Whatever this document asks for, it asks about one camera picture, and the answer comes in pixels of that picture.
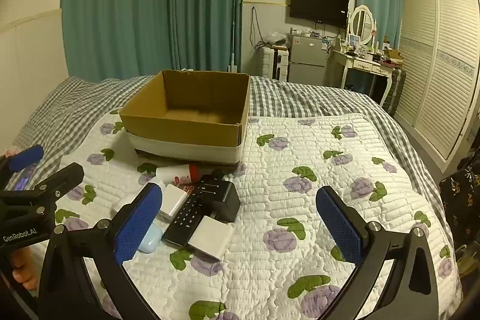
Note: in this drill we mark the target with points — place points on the white ribbed suitcase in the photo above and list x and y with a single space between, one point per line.
272 63

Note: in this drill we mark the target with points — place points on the silver small fridge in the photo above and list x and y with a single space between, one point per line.
307 57

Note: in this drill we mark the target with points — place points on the white dressing table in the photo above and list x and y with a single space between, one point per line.
360 63

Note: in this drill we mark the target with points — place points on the cardboard box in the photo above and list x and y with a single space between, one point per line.
180 134

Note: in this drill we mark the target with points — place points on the light blue earbud case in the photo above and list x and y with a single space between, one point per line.
150 241

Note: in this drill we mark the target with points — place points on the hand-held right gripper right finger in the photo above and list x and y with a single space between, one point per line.
339 226

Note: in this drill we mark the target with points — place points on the white bottle with red cap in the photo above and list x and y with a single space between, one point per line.
172 173

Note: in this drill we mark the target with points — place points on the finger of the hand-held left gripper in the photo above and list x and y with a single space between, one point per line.
26 157
63 175

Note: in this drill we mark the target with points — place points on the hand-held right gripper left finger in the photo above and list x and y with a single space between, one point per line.
138 226

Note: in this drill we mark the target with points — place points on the wide green curtain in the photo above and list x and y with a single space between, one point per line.
150 5

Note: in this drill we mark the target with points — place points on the white floral quilt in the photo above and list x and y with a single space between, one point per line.
300 162

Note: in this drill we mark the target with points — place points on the grey gingham bed sheet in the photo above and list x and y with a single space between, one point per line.
300 95

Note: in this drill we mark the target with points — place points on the white oval vanity mirror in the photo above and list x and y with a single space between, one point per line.
362 22

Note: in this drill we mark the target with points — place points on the black remote control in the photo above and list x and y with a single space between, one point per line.
187 213

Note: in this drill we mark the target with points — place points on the clear plastic bag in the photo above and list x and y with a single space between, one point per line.
275 39

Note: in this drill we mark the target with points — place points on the black rectangular box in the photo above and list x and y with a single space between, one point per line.
228 202

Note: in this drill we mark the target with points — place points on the white square box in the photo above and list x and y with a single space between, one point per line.
210 235

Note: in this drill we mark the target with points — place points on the black wall television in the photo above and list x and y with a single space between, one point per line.
318 5

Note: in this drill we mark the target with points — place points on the dark floral cloth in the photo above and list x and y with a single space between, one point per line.
463 207

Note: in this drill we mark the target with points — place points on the white floor mop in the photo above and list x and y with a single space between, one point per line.
233 57

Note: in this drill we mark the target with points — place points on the white louvred wardrobe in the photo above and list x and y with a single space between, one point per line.
438 72

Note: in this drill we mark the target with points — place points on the dark hard suitcase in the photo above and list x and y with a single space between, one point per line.
395 87

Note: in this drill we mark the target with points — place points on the person's left hand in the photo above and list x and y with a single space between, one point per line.
24 273

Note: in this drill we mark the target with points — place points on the small white charger block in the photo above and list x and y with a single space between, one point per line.
173 200

